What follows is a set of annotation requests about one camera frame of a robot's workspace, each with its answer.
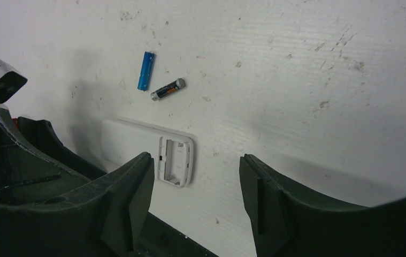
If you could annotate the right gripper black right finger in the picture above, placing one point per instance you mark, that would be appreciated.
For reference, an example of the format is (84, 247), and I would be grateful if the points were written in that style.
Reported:
(291, 219)

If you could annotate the blue battery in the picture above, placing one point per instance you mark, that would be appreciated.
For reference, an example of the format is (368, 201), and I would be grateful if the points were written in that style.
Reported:
(146, 71)

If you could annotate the black orange battery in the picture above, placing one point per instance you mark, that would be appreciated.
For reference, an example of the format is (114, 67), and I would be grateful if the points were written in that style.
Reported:
(168, 89)

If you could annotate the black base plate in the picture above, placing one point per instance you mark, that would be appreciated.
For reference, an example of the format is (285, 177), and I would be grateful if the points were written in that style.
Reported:
(157, 238)

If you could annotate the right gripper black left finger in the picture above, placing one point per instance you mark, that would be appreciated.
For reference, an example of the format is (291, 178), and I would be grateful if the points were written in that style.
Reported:
(104, 217)

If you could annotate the white remote control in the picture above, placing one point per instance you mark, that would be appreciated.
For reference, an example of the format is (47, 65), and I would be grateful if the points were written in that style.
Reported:
(173, 152)

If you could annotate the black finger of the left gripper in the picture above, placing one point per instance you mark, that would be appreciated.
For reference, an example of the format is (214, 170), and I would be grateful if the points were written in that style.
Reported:
(41, 135)
(28, 175)

